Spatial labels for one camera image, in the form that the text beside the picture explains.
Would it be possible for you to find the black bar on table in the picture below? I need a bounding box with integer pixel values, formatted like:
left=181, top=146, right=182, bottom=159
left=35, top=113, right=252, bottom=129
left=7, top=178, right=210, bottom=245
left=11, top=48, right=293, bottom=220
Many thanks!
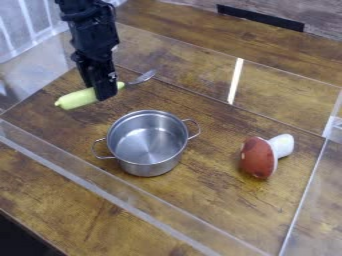
left=217, top=4, right=305, bottom=32

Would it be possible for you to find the stainless steel pot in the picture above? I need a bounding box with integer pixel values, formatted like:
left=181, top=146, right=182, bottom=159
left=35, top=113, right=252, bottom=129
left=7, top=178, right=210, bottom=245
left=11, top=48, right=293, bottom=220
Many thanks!
left=91, top=110, right=202, bottom=177

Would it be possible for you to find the clear acrylic barrier wall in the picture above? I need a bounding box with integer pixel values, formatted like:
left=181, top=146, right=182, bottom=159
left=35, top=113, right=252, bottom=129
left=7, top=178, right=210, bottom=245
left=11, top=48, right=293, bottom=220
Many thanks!
left=0, top=26, right=342, bottom=256

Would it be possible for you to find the brown cap toy mushroom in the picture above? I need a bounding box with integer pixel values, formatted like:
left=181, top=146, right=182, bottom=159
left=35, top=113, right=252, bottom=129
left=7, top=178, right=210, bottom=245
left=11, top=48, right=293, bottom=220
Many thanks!
left=239, top=134, right=294, bottom=179

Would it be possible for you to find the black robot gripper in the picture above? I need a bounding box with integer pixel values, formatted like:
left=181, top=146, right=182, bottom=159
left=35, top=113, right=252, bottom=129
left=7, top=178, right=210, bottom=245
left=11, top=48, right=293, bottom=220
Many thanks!
left=55, top=0, right=119, bottom=101

